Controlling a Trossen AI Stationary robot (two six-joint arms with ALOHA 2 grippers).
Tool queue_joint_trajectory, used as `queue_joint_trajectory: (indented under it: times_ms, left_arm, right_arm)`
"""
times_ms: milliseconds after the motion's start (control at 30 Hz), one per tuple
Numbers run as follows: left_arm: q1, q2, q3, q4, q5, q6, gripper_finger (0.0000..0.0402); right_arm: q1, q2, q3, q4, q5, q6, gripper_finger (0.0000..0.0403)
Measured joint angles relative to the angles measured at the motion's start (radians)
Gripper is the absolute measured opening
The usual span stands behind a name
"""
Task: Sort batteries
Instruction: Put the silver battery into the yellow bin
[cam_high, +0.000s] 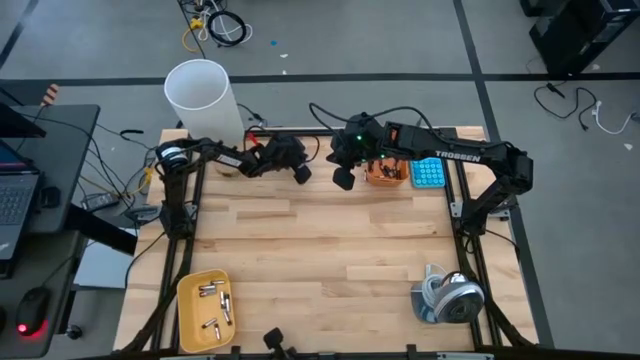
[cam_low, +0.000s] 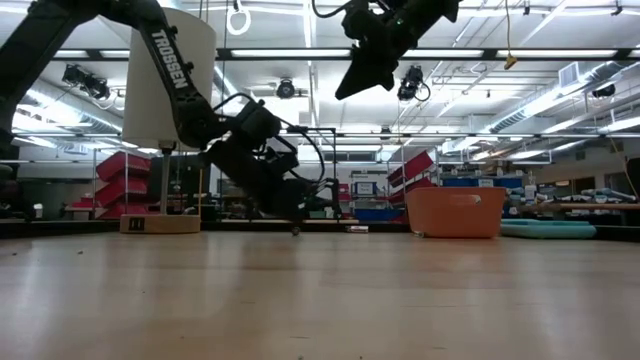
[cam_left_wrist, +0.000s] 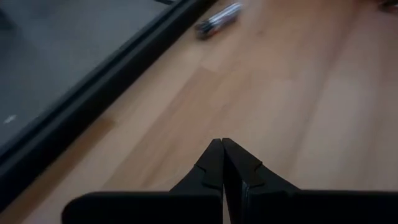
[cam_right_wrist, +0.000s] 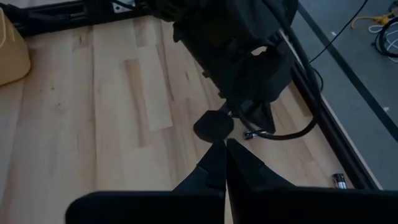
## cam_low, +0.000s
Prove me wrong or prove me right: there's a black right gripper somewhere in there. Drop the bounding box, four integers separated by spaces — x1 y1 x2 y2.
335 0 441 100

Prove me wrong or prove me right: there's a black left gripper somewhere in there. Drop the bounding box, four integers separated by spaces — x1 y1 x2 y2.
199 142 310 231

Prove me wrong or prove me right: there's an orange plastic bin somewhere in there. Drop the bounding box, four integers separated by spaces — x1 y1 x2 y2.
405 186 507 239

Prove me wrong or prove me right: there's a black ceiling spotlight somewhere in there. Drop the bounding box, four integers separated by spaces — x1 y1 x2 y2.
274 77 299 100
60 63 112 101

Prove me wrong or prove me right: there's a yellow hanging pendant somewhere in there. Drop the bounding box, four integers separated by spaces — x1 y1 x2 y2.
503 0 519 71

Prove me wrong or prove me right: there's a white cylinder table lamp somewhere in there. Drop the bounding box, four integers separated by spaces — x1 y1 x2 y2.
121 7 218 235

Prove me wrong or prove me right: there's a blue calculator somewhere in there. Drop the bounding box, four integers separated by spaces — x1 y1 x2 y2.
499 217 598 240

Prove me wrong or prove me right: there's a wooden workbench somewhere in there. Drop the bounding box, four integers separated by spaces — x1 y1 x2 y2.
517 201 640 214

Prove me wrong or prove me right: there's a black hanging ceiling camera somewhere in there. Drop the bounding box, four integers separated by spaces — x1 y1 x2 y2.
397 64 431 103

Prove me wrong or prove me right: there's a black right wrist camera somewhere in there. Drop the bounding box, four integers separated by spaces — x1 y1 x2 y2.
341 5 384 45

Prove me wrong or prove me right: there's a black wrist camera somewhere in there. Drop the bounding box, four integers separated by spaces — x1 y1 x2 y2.
341 5 384 45
234 101 282 146

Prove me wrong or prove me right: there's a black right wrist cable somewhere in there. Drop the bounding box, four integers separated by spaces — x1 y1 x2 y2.
311 0 351 20

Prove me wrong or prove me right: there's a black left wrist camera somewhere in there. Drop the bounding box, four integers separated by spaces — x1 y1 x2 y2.
234 101 282 146

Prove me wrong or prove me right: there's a white hanging ring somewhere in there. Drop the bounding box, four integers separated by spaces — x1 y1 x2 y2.
225 7 253 37

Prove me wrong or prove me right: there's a black aluminium table frame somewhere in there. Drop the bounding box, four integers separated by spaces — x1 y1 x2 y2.
0 217 640 242

